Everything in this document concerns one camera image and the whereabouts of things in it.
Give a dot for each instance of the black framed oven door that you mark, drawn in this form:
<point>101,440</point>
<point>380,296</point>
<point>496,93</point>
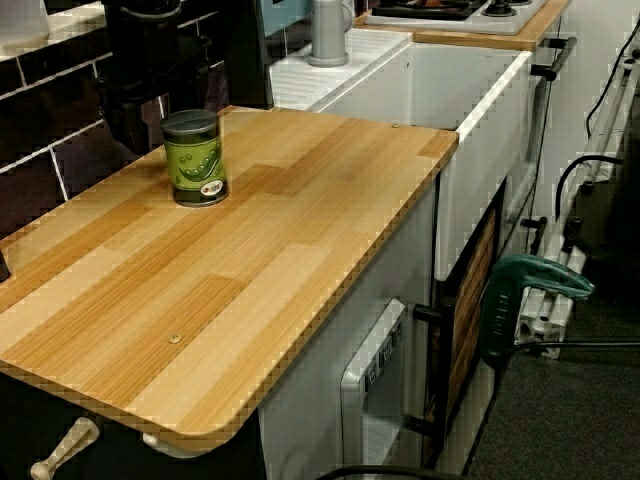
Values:
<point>470,310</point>

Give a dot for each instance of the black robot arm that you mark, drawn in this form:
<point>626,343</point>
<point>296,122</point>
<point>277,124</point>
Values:
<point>145,3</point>

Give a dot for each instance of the black hutch side panel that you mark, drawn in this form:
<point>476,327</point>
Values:
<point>245,55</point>

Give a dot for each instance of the black burner grate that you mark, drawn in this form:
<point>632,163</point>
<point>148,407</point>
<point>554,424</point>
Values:
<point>430,12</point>

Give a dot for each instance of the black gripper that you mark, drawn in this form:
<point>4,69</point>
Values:
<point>150,55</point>

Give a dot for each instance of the teal plastic bin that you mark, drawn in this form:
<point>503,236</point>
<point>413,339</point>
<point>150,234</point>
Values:
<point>285,15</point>

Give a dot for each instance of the white lidded jar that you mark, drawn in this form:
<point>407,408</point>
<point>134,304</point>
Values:
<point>22,17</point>

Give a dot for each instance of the black floor box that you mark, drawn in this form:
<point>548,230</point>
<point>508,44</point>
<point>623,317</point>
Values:
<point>615,225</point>

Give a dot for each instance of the white toy sink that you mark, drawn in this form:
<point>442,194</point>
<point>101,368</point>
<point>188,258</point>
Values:
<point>480,150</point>

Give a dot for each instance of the green pea can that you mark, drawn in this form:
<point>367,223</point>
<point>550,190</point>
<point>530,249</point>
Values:
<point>195,165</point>

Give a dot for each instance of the white play kitchen cabinet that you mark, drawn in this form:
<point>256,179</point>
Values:
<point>310,400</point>

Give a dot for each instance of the grey stove top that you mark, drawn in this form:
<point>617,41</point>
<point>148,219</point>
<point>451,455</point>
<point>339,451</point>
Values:
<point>505,24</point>

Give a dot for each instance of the black stove knob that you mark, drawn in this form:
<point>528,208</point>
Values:
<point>500,9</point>

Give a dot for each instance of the black cabinet end panel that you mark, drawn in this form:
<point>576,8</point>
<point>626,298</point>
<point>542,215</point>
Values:
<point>125,460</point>

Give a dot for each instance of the silver aluminium extrusion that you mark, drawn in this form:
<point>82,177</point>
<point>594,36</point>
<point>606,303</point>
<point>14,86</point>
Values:
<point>542,320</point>

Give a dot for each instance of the grey toy faucet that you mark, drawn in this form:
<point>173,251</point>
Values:
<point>327,35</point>

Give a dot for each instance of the cream hutch shelf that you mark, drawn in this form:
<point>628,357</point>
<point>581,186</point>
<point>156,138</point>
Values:
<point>75,32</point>

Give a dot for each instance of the green clamp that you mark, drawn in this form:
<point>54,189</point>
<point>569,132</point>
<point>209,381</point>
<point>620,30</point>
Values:
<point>500,310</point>

